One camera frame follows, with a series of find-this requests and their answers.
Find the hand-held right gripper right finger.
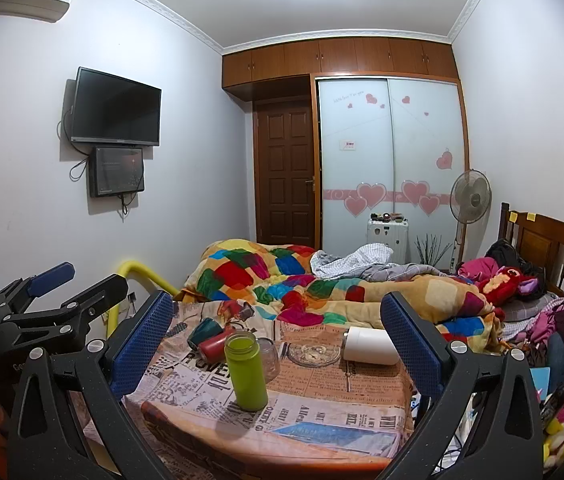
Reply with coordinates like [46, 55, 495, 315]
[379, 291, 547, 480]

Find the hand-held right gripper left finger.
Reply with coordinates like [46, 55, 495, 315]
[7, 290, 175, 480]

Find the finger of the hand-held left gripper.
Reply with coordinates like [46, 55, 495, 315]
[9, 274, 129, 347]
[0, 261, 77, 312]

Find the dark green cup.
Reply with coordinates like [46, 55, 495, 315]
[187, 317, 223, 351]

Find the red cup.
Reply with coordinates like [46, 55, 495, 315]
[198, 331, 235, 363]

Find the green spiky plant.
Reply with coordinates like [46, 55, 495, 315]
[414, 233, 455, 272]

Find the glass ashtray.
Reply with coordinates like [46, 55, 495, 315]
[282, 342, 341, 367]

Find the grey checked cloth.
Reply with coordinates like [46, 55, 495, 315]
[310, 242, 443, 282]

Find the white floor appliance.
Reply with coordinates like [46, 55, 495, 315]
[366, 212, 409, 264]

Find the green water bottle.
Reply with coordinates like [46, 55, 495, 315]
[224, 332, 269, 412]

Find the red plush toy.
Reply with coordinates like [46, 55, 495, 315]
[476, 266, 526, 307]

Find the newspaper print tablecloth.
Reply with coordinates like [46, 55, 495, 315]
[82, 300, 419, 480]

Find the small black monitor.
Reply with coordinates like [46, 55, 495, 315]
[89, 146, 145, 199]

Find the clear glass jar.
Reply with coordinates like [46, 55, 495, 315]
[255, 337, 281, 384]

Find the black bag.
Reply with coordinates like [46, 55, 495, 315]
[486, 239, 546, 287]

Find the colourful patchwork quilt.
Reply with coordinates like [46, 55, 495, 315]
[182, 239, 508, 352]

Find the pile of pink clothes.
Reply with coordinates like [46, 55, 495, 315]
[456, 257, 564, 391]

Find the standing electric fan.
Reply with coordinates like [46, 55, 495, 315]
[450, 169, 492, 272]

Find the wooden bed headboard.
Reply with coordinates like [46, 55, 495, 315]
[498, 202, 564, 302]

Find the white heart-print sliding wardrobe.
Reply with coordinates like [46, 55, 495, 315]
[314, 76, 470, 272]

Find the brown wooden door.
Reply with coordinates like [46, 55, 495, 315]
[253, 99, 319, 251]

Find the brown overhead wooden cabinet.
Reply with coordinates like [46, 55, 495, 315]
[222, 37, 462, 102]

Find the yellow metal rail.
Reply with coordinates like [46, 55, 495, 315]
[104, 259, 181, 342]

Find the black television cable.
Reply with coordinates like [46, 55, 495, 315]
[55, 78, 94, 182]

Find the black wall television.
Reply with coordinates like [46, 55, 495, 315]
[70, 66, 163, 147]

